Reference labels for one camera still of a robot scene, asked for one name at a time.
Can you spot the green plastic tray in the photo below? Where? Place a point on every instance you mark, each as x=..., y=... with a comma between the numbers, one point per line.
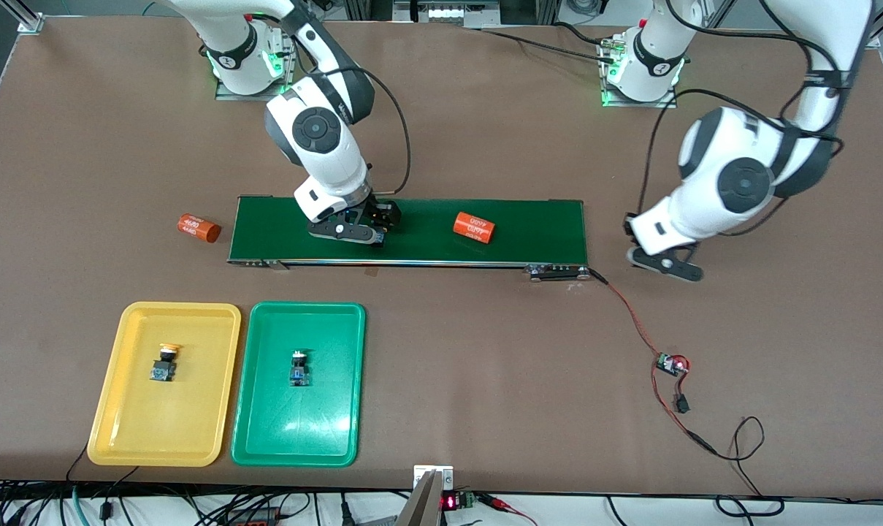
x=324, y=409

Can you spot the red digit display module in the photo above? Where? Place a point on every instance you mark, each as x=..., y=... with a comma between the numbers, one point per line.
x=452, y=501

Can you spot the yellow plastic tray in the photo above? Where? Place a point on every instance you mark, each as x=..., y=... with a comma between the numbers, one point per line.
x=165, y=416

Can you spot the green push button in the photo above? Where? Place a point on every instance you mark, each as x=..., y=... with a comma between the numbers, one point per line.
x=299, y=369

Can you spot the orange printed cylinder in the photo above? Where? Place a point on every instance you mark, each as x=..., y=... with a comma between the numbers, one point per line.
x=199, y=228
x=474, y=227

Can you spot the grey metal bar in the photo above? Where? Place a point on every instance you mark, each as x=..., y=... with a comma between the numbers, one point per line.
x=419, y=504

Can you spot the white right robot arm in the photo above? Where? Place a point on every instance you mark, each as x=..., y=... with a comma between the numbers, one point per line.
x=331, y=168

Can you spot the small green circuit board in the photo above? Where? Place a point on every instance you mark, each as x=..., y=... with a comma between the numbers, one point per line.
x=671, y=363

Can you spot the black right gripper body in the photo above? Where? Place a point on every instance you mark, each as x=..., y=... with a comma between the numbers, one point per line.
x=377, y=211

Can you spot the green conveyor belt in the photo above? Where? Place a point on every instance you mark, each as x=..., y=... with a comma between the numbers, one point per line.
x=569, y=234

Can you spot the silver mounting plate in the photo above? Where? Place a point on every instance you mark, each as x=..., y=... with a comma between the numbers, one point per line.
x=447, y=475

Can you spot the aluminium frame extrusion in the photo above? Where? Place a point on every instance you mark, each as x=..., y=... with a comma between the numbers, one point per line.
x=25, y=18

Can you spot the black inline connector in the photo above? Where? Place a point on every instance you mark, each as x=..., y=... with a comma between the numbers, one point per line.
x=681, y=403

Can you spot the white vented device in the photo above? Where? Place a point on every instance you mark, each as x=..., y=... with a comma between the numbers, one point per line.
x=445, y=12

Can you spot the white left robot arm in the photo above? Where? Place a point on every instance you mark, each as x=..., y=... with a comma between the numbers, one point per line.
x=821, y=36

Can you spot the red power strip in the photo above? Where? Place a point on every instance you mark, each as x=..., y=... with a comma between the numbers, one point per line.
x=255, y=520

